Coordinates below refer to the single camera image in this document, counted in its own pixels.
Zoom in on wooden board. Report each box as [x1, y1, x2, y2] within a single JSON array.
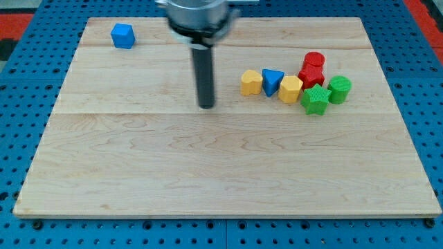
[[13, 17, 442, 219]]

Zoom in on yellow heart block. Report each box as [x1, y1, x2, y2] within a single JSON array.
[[240, 70, 263, 96]]

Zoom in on green star block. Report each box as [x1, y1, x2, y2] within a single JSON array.
[[300, 84, 332, 116]]

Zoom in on red cylinder block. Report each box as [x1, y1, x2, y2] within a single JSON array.
[[302, 51, 325, 68]]

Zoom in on red star block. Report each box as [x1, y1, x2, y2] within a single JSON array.
[[298, 64, 325, 90]]

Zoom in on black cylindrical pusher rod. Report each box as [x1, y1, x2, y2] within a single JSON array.
[[191, 48, 215, 109]]

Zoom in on blue cube block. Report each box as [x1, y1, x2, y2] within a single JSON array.
[[111, 24, 135, 49]]

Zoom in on yellow pentagon block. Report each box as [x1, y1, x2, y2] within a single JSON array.
[[278, 75, 303, 104]]

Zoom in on blue triangle block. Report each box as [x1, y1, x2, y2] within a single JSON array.
[[262, 69, 284, 98]]

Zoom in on green cylinder block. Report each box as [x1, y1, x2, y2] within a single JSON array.
[[327, 75, 352, 104]]

